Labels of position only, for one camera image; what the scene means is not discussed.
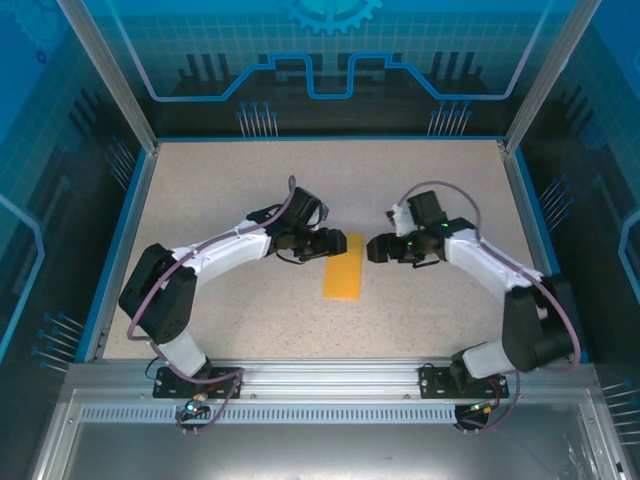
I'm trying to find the orange paper sheet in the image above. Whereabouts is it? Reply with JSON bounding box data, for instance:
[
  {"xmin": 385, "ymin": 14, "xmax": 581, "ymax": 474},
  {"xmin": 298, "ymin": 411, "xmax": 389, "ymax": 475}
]
[{"xmin": 322, "ymin": 233, "xmax": 365, "ymax": 302}]

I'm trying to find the slotted grey cable duct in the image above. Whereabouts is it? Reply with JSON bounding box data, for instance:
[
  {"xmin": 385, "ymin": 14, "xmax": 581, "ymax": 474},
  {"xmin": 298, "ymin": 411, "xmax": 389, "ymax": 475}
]
[{"xmin": 79, "ymin": 405, "xmax": 459, "ymax": 422}]

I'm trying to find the grey sheet metal tray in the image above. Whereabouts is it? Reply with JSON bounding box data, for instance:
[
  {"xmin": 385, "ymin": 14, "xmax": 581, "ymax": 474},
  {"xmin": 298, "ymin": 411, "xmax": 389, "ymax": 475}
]
[{"xmin": 29, "ymin": 387, "xmax": 640, "ymax": 480}]

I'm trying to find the right cable connector plug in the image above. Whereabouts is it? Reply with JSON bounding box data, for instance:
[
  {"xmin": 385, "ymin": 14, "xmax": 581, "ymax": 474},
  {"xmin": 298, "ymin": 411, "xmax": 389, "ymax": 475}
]
[{"xmin": 466, "ymin": 398, "xmax": 502, "ymax": 417}]

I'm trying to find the aluminium frame post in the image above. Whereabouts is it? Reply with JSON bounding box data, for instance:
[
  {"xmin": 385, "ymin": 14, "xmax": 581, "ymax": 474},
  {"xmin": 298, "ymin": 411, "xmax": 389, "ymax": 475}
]
[
  {"xmin": 56, "ymin": 0, "xmax": 161, "ymax": 154},
  {"xmin": 502, "ymin": 0, "xmax": 605, "ymax": 154}
]

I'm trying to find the aluminium table side rail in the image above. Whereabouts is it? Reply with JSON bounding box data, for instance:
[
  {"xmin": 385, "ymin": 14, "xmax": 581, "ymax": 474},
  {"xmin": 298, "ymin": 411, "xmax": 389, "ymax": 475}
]
[
  {"xmin": 83, "ymin": 142, "xmax": 161, "ymax": 364},
  {"xmin": 497, "ymin": 141, "xmax": 592, "ymax": 364}
]

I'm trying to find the cable connector plug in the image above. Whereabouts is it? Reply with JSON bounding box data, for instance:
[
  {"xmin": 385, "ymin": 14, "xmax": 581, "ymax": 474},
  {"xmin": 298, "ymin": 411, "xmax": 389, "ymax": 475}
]
[
  {"xmin": 183, "ymin": 392, "xmax": 209, "ymax": 417},
  {"xmin": 466, "ymin": 398, "xmax": 502, "ymax": 417}
]

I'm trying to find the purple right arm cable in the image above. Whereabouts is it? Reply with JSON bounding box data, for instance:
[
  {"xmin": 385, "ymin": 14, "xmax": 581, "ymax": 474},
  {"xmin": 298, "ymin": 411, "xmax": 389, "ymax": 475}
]
[{"xmin": 397, "ymin": 180, "xmax": 583, "ymax": 432}]

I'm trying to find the aluminium mounting rail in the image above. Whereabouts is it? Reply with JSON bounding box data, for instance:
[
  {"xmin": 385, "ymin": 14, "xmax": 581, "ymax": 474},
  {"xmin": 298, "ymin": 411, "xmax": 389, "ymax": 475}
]
[{"xmin": 67, "ymin": 357, "xmax": 599, "ymax": 401}]

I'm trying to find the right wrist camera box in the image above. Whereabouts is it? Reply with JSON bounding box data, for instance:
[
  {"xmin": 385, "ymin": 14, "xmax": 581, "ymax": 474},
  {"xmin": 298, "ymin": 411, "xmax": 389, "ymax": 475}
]
[{"xmin": 384, "ymin": 201, "xmax": 414, "ymax": 237}]

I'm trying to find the left cable connector plug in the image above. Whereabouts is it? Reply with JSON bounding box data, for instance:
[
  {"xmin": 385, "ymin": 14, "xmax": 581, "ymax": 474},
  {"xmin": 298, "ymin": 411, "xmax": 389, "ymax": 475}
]
[{"xmin": 183, "ymin": 392, "xmax": 209, "ymax": 417}]

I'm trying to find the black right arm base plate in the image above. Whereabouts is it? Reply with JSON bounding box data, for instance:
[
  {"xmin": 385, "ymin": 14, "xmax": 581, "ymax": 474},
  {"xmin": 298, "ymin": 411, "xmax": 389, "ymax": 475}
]
[{"xmin": 418, "ymin": 363, "xmax": 510, "ymax": 400}]

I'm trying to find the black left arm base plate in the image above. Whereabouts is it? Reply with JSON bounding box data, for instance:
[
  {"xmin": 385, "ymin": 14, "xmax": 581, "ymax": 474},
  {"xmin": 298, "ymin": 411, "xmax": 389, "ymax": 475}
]
[{"xmin": 152, "ymin": 366, "xmax": 244, "ymax": 400}]

